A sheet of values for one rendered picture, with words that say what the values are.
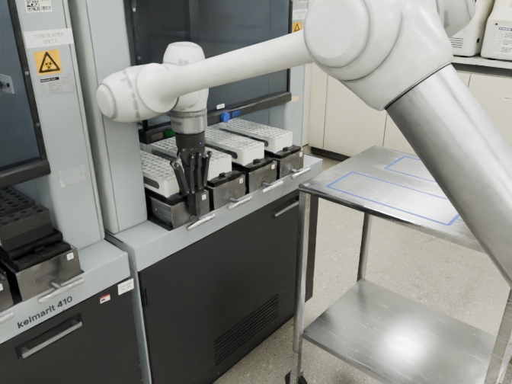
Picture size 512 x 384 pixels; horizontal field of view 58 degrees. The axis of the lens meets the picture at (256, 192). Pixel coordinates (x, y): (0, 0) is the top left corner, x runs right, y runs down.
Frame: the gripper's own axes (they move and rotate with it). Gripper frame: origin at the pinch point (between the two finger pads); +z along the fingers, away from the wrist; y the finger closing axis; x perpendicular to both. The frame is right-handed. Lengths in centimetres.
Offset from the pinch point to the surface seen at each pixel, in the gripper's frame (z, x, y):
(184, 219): 4.7, -1.5, 2.8
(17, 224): -7.4, -9.0, 41.8
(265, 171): 1.2, -1.5, -31.6
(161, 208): 1.1, -6.0, 6.7
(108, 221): 2.3, -12.2, 19.1
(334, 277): 80, -10, -95
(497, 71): -4, 10, -233
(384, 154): -2, 24, -63
